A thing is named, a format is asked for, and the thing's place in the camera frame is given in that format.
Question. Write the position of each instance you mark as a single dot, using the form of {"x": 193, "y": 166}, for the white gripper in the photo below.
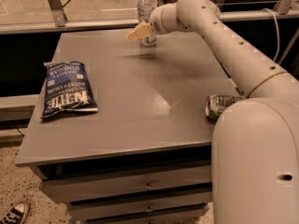
{"x": 155, "y": 22}

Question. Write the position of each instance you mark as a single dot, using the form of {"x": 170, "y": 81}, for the clear plastic water bottle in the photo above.
{"x": 144, "y": 9}

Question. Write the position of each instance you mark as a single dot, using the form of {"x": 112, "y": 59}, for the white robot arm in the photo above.
{"x": 255, "y": 143}

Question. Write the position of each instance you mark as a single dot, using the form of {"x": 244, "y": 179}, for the green 7up can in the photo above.
{"x": 216, "y": 104}

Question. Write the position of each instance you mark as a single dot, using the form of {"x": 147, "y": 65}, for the blue kettle chips bag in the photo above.
{"x": 67, "y": 89}

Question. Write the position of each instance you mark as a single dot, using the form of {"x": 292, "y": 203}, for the top grey drawer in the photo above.
{"x": 115, "y": 184}

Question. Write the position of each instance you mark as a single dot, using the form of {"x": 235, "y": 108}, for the grey drawer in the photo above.
{"x": 115, "y": 184}
{"x": 147, "y": 204}
{"x": 154, "y": 217}

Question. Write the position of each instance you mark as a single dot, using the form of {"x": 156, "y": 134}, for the middle grey drawer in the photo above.
{"x": 147, "y": 204}

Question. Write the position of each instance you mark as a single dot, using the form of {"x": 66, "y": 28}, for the bottom grey drawer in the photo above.
{"x": 154, "y": 217}

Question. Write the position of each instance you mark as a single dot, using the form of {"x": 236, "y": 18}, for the black white sneaker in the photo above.
{"x": 17, "y": 214}

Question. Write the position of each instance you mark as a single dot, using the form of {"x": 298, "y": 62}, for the metal railing frame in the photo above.
{"x": 36, "y": 16}

